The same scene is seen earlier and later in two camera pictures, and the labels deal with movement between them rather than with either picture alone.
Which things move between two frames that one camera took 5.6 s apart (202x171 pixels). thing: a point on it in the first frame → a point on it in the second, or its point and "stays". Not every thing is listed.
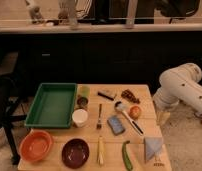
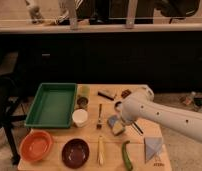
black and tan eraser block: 105,94 stays
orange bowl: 35,145 stays
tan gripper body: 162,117 → 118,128
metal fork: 99,125 stays
